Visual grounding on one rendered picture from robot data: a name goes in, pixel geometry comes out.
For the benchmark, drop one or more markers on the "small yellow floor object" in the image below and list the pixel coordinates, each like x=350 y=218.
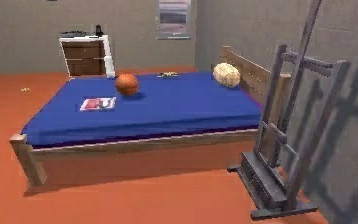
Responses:
x=25 y=89

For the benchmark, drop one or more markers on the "brown and white dresser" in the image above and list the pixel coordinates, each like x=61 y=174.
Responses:
x=85 y=56

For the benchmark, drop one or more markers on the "framed wall picture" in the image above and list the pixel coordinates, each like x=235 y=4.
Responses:
x=173 y=18

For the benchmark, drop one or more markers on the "grey wooden easel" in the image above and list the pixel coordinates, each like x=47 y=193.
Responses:
x=273 y=156

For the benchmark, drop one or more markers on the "small dark object on bed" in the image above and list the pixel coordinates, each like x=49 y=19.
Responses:
x=167 y=74

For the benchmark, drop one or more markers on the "cream round pillow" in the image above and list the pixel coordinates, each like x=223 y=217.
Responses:
x=226 y=74

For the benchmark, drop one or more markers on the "red and white book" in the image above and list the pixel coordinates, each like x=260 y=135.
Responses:
x=98 y=103

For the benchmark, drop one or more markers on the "wooden bed with blue mattress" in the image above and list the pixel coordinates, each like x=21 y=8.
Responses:
x=173 y=106

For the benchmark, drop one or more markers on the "orange basketball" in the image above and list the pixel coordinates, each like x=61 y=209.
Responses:
x=127 y=84

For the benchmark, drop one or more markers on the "small black bottle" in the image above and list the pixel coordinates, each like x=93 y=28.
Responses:
x=99 y=30

